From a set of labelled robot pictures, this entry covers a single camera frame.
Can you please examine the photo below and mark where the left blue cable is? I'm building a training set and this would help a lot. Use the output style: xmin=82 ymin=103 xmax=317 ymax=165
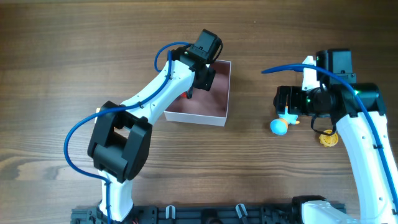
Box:
xmin=63 ymin=41 xmax=192 ymax=224

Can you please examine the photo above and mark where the blue cable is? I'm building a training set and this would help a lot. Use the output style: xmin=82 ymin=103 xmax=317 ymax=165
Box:
xmin=261 ymin=63 xmax=398 ymax=215
xmin=63 ymin=41 xmax=192 ymax=224

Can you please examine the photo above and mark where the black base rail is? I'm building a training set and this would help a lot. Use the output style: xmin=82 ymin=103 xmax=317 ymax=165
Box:
xmin=70 ymin=203 xmax=346 ymax=224

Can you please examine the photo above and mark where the blue orange toy figure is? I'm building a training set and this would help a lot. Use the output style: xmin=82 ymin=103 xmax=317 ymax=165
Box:
xmin=270 ymin=106 xmax=300 ymax=136

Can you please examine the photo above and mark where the right blue cable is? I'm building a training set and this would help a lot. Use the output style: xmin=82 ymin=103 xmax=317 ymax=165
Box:
xmin=261 ymin=63 xmax=398 ymax=215

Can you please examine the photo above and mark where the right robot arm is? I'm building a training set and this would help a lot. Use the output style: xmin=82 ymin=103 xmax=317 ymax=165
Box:
xmin=265 ymin=49 xmax=397 ymax=223

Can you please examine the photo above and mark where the yellow round toy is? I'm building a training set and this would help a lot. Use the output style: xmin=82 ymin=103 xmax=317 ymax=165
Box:
xmin=319 ymin=129 xmax=339 ymax=147

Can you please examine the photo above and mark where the pink open cardboard box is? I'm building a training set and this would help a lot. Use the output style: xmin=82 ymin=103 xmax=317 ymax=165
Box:
xmin=164 ymin=60 xmax=232 ymax=126

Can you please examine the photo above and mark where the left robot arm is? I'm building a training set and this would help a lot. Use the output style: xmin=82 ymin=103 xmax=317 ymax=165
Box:
xmin=87 ymin=29 xmax=223 ymax=223

